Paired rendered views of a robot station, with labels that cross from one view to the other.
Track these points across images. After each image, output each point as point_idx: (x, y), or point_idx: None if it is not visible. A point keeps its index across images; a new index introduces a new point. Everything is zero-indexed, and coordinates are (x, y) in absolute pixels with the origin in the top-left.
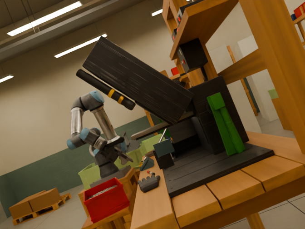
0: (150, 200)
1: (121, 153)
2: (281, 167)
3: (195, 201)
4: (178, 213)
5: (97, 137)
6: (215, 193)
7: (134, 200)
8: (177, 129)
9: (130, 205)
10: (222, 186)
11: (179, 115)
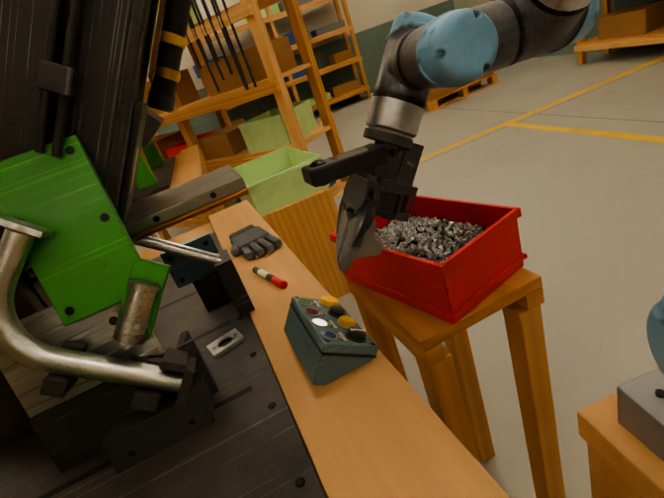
0: (238, 222)
1: (339, 209)
2: None
3: (189, 236)
4: (207, 224)
5: (373, 95)
6: None
7: (400, 336)
8: (101, 319)
9: (362, 292)
10: (158, 253)
11: None
